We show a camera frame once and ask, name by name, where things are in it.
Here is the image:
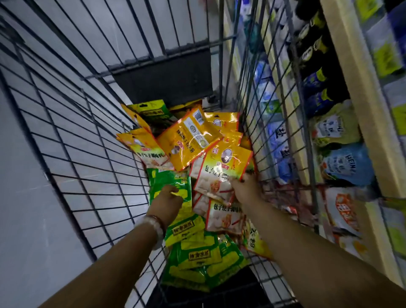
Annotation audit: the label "person's left hand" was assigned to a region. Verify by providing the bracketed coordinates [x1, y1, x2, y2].
[146, 185, 185, 231]

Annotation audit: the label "person's right hand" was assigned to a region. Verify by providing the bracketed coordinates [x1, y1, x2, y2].
[228, 174, 265, 208]

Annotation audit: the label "pile of seasoning packets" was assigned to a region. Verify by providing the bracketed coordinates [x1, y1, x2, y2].
[116, 98, 275, 293]

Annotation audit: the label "grey wire shopping cart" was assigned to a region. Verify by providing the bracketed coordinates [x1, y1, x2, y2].
[0, 0, 381, 308]

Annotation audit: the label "wooden store shelving with goods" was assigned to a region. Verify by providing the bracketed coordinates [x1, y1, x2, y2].
[222, 0, 406, 286]

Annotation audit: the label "person's right forearm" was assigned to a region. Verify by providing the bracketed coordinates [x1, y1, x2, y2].
[244, 197, 406, 308]

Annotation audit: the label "person's left forearm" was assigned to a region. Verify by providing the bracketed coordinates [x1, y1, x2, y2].
[38, 222, 167, 308]

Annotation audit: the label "black plastic cart flap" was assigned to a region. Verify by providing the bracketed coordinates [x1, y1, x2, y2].
[111, 47, 214, 105]

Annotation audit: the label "row of blue packets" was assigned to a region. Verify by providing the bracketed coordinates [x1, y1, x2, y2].
[238, 0, 298, 185]

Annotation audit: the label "blue white pouch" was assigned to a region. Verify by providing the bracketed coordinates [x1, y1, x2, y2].
[320, 143, 376, 186]

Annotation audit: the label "rows of assorted seasoning packets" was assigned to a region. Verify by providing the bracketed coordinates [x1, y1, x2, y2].
[279, 185, 406, 267]

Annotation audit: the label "pale green pouch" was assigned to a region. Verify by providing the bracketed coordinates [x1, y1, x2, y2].
[310, 102, 362, 148]

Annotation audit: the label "row of small dark bottles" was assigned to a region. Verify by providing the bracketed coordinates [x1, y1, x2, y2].
[294, 0, 351, 118]

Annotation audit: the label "row of yellow price tags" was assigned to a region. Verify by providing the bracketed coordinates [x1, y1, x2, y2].
[355, 0, 406, 135]

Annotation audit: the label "white bead bracelet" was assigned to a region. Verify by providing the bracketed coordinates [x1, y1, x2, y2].
[141, 214, 166, 250]

